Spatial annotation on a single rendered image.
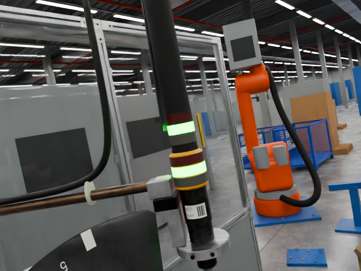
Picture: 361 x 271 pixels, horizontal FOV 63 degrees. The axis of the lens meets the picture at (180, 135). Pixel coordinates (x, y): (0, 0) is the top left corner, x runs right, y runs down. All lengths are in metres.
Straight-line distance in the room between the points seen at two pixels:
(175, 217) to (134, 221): 0.16
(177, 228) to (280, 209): 4.01
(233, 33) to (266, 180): 2.08
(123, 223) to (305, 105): 8.04
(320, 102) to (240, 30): 4.41
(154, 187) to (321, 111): 8.04
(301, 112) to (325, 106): 0.61
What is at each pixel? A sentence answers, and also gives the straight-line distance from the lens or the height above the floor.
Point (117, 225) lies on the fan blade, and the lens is 0.53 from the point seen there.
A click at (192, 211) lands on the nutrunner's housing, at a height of 1.50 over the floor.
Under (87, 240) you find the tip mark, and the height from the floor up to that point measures 1.44.
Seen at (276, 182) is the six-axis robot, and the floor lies 0.51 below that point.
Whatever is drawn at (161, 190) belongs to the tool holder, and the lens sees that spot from 0.37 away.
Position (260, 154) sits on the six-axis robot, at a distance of 4.17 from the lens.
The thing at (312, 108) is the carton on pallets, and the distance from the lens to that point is 8.37.
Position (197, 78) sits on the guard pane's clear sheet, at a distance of 1.64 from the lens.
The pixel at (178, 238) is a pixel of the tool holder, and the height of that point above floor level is 1.46.
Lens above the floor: 1.61
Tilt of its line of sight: 3 degrees down
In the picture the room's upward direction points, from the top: 11 degrees counter-clockwise
